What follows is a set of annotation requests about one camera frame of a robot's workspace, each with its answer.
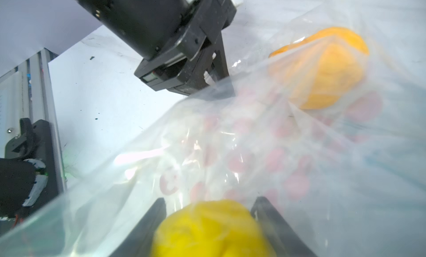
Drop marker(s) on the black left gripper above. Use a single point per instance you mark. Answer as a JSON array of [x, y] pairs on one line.
[[180, 41]]

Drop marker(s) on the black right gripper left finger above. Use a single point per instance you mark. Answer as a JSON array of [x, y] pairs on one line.
[[139, 241]]

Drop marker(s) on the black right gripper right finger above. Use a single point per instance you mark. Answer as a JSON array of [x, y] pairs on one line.
[[283, 239]]

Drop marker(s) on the yellow pear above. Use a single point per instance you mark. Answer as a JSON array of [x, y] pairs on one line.
[[223, 228]]

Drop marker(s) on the clear zip-top plastic bag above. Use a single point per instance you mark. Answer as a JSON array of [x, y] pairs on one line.
[[349, 179]]

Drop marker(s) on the orange pear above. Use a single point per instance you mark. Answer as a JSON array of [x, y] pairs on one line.
[[328, 64]]

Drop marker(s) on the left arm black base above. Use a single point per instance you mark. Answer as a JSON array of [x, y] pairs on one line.
[[29, 174]]

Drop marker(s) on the aluminium front rail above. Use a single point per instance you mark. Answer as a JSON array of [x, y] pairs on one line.
[[27, 92]]

